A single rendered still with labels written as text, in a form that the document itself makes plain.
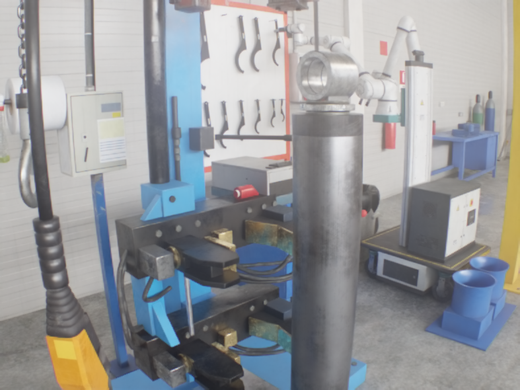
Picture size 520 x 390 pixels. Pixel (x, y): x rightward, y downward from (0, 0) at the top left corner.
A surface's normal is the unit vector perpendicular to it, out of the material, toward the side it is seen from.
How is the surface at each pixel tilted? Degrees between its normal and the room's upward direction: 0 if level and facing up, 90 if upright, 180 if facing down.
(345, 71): 81
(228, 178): 90
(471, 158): 90
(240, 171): 90
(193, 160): 90
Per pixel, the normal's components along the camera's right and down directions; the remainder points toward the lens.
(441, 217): -0.79, 0.15
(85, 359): 1.00, -0.01
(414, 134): 0.62, 0.16
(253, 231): -0.54, 0.20
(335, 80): 0.60, 0.40
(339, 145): 0.12, 0.22
